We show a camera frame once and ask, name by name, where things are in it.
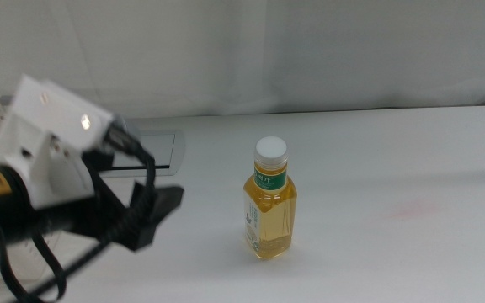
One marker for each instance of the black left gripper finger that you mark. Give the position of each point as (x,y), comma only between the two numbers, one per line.
(162,206)
(97,160)

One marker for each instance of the yellow tea bottle white cap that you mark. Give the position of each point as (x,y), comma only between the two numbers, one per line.
(272,219)

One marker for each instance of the white backdrop curtain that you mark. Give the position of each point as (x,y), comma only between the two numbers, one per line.
(310,50)

